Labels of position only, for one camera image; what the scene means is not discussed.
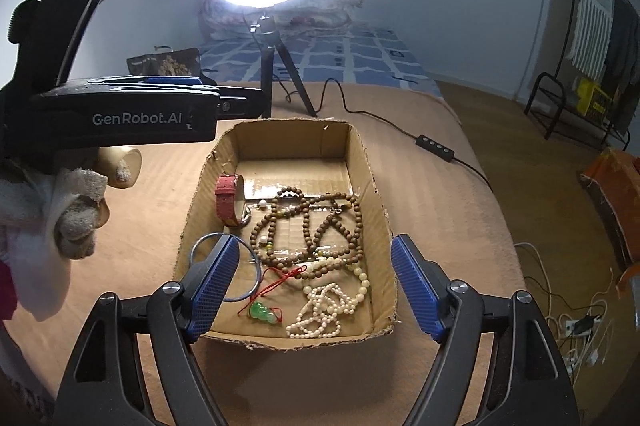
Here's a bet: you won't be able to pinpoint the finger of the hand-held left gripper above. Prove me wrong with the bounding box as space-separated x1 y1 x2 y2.
87 75 219 88
216 86 265 118

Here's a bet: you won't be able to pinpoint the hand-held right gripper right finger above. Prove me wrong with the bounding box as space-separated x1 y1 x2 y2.
391 233 581 426

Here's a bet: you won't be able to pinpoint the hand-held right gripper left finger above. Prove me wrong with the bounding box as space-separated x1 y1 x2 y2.
52 235 241 426

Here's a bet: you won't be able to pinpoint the blue cord bangle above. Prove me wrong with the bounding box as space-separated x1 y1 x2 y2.
189 232 262 303

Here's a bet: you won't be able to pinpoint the green pendant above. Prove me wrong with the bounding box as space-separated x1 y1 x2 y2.
236 263 308 326

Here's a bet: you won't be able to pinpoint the cardboard box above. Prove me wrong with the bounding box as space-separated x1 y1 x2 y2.
172 119 401 352

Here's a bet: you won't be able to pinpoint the wooden bead necklace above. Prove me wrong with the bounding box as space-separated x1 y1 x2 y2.
248 189 365 279

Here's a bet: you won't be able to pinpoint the white pearl necklace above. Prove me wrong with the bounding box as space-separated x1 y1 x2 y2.
286 282 362 339

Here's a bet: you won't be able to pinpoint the person's left hand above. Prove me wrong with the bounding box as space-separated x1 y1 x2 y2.
0 145 143 259

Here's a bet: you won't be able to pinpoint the black snack bag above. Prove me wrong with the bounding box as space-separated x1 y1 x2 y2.
126 47 202 77

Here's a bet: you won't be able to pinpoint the blue patterned bedsheet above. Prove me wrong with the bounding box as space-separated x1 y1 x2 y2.
200 20 443 97

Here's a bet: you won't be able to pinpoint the folded floral quilt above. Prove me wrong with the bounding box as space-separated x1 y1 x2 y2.
200 0 366 40

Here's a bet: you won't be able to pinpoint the power strip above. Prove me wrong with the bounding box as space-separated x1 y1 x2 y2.
565 313 604 338

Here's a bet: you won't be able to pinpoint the orange covered box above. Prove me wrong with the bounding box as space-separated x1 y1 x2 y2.
580 149 640 297

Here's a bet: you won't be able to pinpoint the black metal rack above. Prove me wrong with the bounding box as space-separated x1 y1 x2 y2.
524 71 632 152

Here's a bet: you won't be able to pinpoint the yellow box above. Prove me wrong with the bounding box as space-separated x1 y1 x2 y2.
576 79 614 118

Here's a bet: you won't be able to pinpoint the white striped towel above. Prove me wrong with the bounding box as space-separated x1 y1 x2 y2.
567 0 614 77

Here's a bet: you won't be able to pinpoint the dark hanging clothes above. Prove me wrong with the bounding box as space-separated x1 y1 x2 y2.
602 0 640 132

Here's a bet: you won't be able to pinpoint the cream bead bracelet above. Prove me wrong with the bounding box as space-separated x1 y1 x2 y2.
300 256 372 312

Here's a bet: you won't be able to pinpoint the red strap watch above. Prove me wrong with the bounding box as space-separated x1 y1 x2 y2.
215 173 255 228

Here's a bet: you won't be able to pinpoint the black cable with controller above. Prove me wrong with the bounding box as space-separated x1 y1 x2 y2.
272 75 496 192

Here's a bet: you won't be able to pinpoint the white cables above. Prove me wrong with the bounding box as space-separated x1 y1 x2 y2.
515 242 621 387

